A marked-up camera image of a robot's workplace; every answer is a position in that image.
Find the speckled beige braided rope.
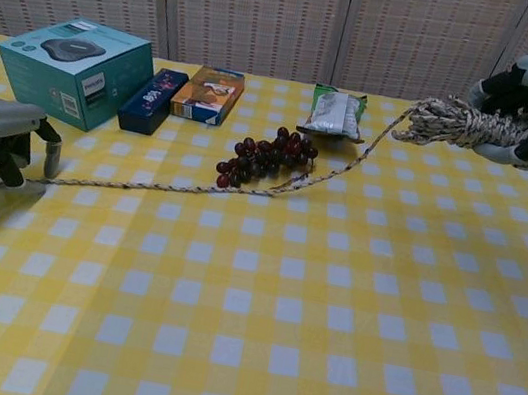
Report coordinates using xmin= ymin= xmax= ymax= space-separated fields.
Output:
xmin=0 ymin=15 xmax=528 ymax=294

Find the teal Philips product box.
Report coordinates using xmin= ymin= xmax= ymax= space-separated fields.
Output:
xmin=0 ymin=5 xmax=160 ymax=141

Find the dark blue narrow box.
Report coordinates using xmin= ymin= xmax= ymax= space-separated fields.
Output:
xmin=114 ymin=61 xmax=190 ymax=140

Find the orange snack box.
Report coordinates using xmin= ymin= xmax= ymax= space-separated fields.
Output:
xmin=167 ymin=59 xmax=248 ymax=130

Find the green and silver snack bag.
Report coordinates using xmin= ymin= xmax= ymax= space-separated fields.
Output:
xmin=294 ymin=80 xmax=374 ymax=145

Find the dark red grape bunch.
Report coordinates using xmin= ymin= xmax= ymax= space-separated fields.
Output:
xmin=212 ymin=116 xmax=323 ymax=203

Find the woven bamboo folding screen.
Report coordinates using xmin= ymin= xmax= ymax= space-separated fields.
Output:
xmin=0 ymin=0 xmax=528 ymax=124

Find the yellow white checked tablecloth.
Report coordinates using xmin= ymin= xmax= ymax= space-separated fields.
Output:
xmin=0 ymin=30 xmax=528 ymax=395

